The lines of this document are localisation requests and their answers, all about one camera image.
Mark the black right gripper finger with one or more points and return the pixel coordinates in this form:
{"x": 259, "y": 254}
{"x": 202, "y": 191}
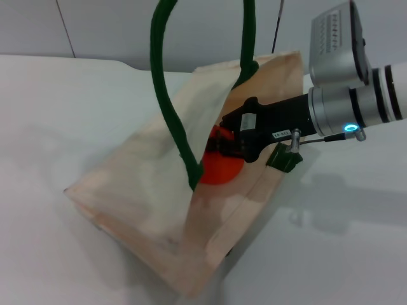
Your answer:
{"x": 227, "y": 149}
{"x": 224, "y": 134}

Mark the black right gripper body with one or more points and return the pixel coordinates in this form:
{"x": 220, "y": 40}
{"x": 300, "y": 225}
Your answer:
{"x": 273, "y": 120}

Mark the orange toy fruit with stem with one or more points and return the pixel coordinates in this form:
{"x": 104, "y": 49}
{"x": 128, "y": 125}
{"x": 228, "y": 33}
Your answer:
{"x": 219, "y": 170}

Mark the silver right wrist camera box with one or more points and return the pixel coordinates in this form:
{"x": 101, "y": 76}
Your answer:
{"x": 337, "y": 44}

